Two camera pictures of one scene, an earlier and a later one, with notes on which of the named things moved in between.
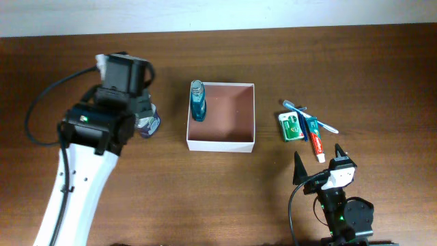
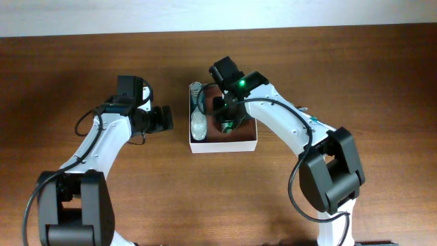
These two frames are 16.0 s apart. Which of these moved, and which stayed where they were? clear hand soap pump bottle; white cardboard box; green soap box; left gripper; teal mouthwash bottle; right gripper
Moved: left gripper; right gripper; green soap box; clear hand soap pump bottle
Stayed: white cardboard box; teal mouthwash bottle
